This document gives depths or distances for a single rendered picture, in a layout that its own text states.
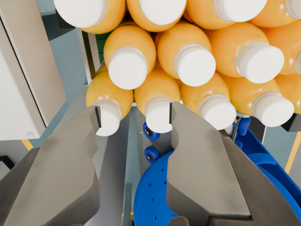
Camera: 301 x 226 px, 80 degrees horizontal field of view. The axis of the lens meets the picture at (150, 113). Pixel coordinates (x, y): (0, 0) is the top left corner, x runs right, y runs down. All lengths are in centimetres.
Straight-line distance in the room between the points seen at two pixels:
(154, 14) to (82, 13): 6
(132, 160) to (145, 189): 150
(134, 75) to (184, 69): 5
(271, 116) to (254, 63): 8
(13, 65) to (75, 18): 8
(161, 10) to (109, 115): 12
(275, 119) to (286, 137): 192
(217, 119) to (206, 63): 7
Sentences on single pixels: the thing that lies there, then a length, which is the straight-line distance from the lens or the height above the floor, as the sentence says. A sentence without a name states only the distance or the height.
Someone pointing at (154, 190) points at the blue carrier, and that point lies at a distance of 36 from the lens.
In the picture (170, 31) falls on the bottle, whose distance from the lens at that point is 24.
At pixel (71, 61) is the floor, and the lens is 141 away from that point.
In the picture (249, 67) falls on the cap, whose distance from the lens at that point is 22.
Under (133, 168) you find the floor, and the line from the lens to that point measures 195.
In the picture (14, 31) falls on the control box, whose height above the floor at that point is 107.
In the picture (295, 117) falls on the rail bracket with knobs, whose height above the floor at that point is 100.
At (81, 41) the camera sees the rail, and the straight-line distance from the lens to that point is 31.
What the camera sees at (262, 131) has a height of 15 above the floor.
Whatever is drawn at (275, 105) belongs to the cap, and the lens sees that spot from 26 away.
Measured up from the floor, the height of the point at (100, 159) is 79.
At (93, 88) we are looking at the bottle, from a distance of 25.
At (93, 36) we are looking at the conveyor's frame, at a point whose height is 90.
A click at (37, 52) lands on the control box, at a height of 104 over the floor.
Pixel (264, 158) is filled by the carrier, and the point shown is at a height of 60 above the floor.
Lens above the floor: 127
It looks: 58 degrees down
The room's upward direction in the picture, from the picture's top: 174 degrees clockwise
